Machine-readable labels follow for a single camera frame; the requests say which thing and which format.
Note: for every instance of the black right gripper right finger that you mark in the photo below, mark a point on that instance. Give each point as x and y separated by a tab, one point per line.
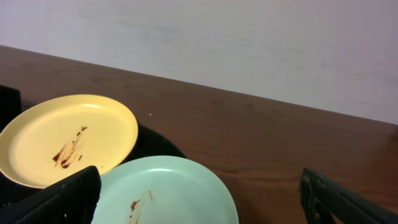
323	199

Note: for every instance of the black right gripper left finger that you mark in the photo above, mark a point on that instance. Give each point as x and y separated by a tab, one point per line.
70	200

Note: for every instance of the yellow plate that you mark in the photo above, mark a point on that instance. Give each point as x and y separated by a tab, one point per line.
59	137

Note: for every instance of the mint green plate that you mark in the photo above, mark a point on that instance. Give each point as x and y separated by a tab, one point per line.
164	189

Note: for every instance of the round black tray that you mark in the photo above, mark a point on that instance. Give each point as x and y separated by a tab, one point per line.
149	143

